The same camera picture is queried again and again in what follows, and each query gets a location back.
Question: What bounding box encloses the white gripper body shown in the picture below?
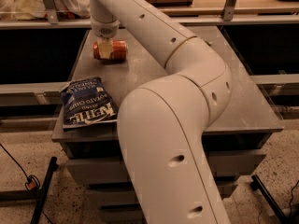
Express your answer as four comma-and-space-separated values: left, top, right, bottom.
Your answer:
91, 18, 119, 38

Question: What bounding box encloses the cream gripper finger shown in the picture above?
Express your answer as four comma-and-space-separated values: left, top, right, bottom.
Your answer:
97, 38, 114, 60

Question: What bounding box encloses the red coke can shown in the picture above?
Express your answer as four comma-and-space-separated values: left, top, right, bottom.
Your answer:
93, 40, 127, 61

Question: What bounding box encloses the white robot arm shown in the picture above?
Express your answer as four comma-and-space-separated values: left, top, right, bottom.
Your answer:
91, 0, 232, 224

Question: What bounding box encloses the white cloth on shelf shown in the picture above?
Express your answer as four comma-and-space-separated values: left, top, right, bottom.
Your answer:
0, 0, 90, 21

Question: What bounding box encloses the blue Kettle chips bag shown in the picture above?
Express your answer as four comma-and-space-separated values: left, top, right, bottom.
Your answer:
59, 77, 119, 130

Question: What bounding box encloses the top grey drawer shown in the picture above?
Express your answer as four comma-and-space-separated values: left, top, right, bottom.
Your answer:
66, 149, 266, 185

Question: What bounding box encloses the grey drawer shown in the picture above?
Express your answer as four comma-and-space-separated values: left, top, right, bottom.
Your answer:
66, 149, 266, 185
86, 178, 238, 206
99, 204, 143, 223

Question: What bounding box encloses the middle grey drawer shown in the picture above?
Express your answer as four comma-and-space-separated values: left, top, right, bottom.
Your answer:
86, 178, 238, 206

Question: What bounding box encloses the grey drawer cabinet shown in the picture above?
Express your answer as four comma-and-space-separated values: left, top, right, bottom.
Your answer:
51, 26, 285, 224

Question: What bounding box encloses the bottom grey drawer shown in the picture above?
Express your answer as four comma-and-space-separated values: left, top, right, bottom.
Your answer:
99, 204, 143, 223

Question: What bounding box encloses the black stand leg left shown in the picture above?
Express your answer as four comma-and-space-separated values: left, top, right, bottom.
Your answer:
30, 157, 58, 224

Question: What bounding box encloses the black stand leg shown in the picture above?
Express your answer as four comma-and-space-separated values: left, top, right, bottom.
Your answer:
30, 157, 58, 224
250, 175, 290, 224

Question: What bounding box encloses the black stand leg right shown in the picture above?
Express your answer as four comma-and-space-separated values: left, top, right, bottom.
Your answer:
250, 175, 290, 224

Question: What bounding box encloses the grey metal bracket left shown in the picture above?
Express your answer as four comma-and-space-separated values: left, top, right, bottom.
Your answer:
43, 0, 59, 24

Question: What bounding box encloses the grey metal bracket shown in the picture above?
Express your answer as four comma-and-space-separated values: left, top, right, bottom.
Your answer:
43, 0, 59, 24
221, 0, 237, 21

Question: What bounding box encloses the grey metal bracket right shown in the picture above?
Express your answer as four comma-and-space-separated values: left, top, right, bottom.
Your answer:
221, 0, 237, 21

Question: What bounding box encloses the black cable with orange plug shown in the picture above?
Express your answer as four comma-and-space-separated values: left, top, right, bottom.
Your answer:
0, 143, 55, 224

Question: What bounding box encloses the black cable right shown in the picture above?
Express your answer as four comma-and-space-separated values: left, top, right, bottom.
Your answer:
288, 182, 299, 219

